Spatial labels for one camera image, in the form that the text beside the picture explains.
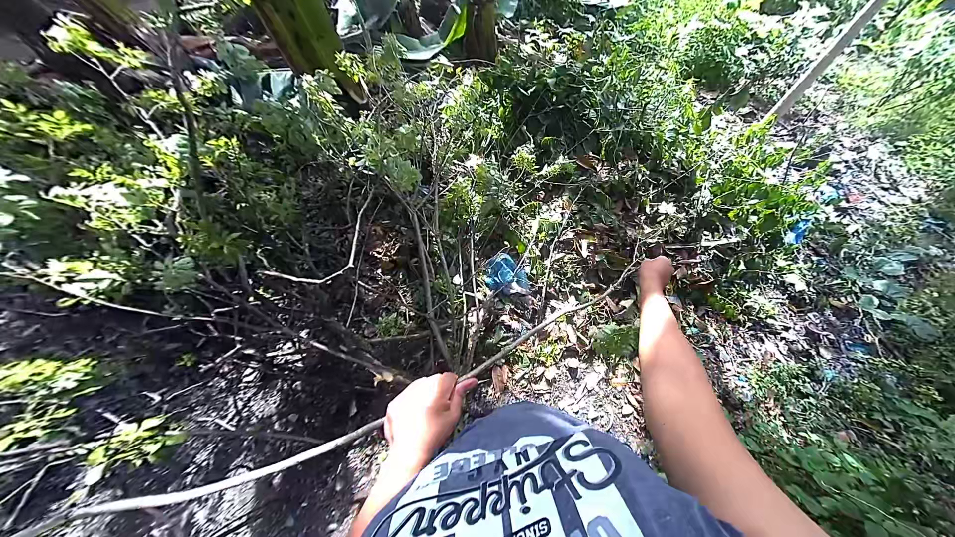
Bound person's left hand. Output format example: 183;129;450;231
383;372;479;459

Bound person's right hand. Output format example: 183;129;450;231
639;256;674;297

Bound long thin pale branch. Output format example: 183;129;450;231
30;260;644;537

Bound person's right forearm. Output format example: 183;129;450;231
639;291;831;537

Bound person's left forearm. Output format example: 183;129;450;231
349;440;437;537

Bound person's body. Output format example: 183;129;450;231
361;401;746;537

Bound crumpled blue plastic bag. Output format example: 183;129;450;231
484;252;531;296

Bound litter of dry leaves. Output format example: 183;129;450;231
477;224;672;456

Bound crooked bare twig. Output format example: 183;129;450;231
257;188;375;286

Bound dense green undergrowth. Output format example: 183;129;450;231
492;0;829;299

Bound leafy shrub with thin branches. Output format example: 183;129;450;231
0;15;575;389

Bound straight grey wooden pole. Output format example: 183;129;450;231
764;0;889;123

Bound low broad-leaved green plants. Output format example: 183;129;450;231
739;246;955;537

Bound brown plant trunk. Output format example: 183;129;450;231
464;0;499;64

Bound broad green banana leaf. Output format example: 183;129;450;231
391;2;469;61

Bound thick green banana stem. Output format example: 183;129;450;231
249;0;369;104

